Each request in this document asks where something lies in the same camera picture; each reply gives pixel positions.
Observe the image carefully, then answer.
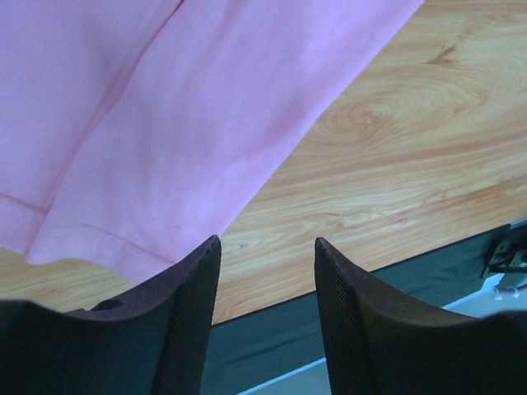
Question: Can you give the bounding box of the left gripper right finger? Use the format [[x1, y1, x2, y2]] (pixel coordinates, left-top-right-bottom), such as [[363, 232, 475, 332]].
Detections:
[[314, 238, 526, 394]]

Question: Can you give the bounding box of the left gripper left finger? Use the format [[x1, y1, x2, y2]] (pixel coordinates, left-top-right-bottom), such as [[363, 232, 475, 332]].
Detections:
[[1, 236, 222, 394]]

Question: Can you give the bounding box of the pink t shirt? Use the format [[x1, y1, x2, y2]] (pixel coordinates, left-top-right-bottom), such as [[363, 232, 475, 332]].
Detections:
[[1, 1, 420, 282]]

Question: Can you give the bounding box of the aluminium front rail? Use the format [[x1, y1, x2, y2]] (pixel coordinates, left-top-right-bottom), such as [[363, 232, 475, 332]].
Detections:
[[230, 217, 527, 395]]

